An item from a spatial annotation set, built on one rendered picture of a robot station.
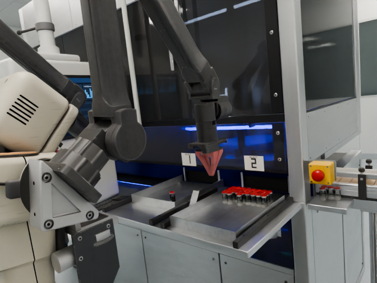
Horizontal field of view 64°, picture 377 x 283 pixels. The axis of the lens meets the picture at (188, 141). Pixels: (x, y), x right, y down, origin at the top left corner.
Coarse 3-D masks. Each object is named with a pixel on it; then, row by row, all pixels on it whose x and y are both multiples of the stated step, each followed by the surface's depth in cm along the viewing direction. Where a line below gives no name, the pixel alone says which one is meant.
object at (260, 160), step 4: (244, 156) 122; (248, 156) 121; (252, 156) 119; (256, 156) 118; (260, 156) 117; (244, 160) 122; (248, 160) 121; (252, 160) 120; (256, 160) 118; (260, 160) 117; (248, 164) 121; (256, 164) 119; (260, 164) 118; (248, 168) 122; (252, 168) 120; (256, 168) 119; (260, 168) 118
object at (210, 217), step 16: (192, 208) 110; (208, 208) 114; (224, 208) 112; (240, 208) 110; (256, 208) 109; (272, 208) 103; (176, 224) 100; (192, 224) 95; (208, 224) 100; (224, 224) 98; (240, 224) 97
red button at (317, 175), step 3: (315, 171) 101; (318, 171) 101; (321, 171) 101; (312, 174) 102; (315, 174) 101; (318, 174) 101; (321, 174) 100; (312, 177) 102; (315, 177) 101; (318, 177) 101; (321, 177) 100; (315, 180) 102; (318, 180) 101; (321, 180) 101
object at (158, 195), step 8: (160, 184) 145; (168, 184) 149; (176, 184) 152; (184, 184) 150; (192, 184) 149; (200, 184) 147; (208, 184) 146; (216, 184) 136; (136, 192) 134; (144, 192) 137; (152, 192) 141; (160, 192) 141; (168, 192) 140; (176, 192) 139; (184, 192) 137; (200, 192) 127; (136, 200) 130; (144, 200) 127; (152, 200) 123; (160, 200) 120; (168, 200) 128; (176, 200) 127; (184, 200) 119; (168, 208) 118
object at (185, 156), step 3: (183, 153) 143; (186, 153) 142; (189, 153) 141; (192, 153) 139; (183, 156) 143; (186, 156) 142; (192, 156) 140; (183, 159) 144; (186, 159) 142; (189, 159) 141; (192, 159) 140; (195, 159) 139; (183, 162) 144; (186, 162) 143; (189, 162) 142; (192, 162) 140; (195, 162) 139; (186, 165) 143; (189, 165) 142; (192, 165) 140; (195, 165) 139
